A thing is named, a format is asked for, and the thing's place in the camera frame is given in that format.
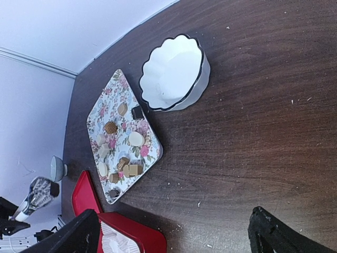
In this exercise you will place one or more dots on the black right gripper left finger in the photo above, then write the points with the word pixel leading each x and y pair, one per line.
pixel 80 235

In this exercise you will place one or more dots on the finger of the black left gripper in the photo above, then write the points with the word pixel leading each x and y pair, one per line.
pixel 10 227

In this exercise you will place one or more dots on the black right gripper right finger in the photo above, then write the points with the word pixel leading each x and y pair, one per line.
pixel 269 234

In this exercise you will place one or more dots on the dark heart chocolate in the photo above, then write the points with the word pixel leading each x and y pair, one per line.
pixel 54 189

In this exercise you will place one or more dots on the dark round chocolate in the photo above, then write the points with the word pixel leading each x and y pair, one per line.
pixel 114 193

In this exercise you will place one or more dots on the white oval chocolate lower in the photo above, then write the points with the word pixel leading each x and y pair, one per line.
pixel 102 169

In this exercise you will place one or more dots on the white oval chocolate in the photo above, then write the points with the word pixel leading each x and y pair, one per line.
pixel 102 169
pixel 136 139

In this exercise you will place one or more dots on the brown ridged chocolate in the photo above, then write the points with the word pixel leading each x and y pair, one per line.
pixel 111 127

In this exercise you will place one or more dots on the brown leaf chocolate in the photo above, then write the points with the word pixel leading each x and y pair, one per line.
pixel 122 109

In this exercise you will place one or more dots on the dark square chocolate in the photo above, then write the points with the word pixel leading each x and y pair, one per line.
pixel 137 113

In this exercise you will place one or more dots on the white paper cup liners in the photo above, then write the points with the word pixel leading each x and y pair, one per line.
pixel 115 242

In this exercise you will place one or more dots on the red tin lid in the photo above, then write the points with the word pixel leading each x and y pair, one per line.
pixel 84 195

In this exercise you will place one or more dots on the pale green ceramic bowl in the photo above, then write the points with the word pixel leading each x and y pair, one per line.
pixel 58 169

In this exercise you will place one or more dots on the red tin box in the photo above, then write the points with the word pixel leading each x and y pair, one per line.
pixel 146 238

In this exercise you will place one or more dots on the floral rectangular tray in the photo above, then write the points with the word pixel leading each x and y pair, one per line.
pixel 109 148

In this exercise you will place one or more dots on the white scalloped ceramic dish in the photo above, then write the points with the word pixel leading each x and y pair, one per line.
pixel 176 74

